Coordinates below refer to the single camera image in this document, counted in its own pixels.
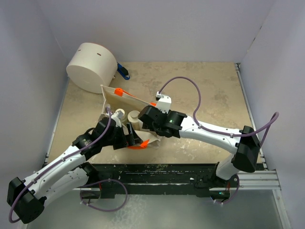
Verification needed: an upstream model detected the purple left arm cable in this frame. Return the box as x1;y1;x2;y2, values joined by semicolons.
8;106;112;224

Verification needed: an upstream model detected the beige bottle beige cap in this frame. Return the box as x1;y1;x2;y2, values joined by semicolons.
128;110;140;130

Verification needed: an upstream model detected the large white cylindrical container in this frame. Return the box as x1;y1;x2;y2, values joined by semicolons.
66;42;117;94

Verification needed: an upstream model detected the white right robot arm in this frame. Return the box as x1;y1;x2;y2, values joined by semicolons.
138;105;260;187

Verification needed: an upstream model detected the green bottle white cap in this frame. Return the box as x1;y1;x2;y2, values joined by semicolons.
115;108;127;120

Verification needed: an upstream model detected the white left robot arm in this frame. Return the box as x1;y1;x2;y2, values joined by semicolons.
7;117;143;224

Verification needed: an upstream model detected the blue black tool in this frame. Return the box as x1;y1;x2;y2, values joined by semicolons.
117;63;130;80

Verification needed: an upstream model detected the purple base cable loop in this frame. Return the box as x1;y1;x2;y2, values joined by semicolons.
80;177;129;212

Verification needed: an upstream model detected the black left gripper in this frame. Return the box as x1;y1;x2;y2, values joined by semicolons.
102;123;142;150

